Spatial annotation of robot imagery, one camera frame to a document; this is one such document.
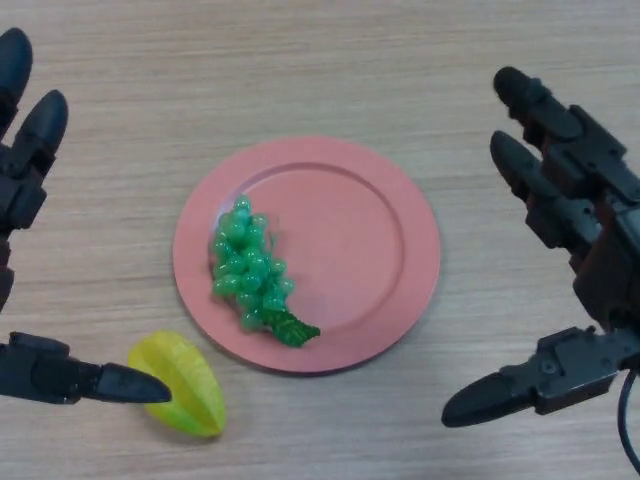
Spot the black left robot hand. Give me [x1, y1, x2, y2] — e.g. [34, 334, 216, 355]
[0, 27, 173, 406]

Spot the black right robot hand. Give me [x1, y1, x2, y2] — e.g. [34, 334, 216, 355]
[440, 66, 640, 429]

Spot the green plastic grape bunch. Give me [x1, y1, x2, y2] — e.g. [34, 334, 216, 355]
[210, 193, 322, 349]

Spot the pink round plate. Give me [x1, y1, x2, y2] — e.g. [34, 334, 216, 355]
[172, 135, 442, 375]

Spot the yellow green starfruit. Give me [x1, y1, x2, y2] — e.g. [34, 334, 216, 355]
[127, 329, 227, 440]

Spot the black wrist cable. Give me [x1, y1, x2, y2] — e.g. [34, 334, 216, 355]
[617, 367, 640, 476]

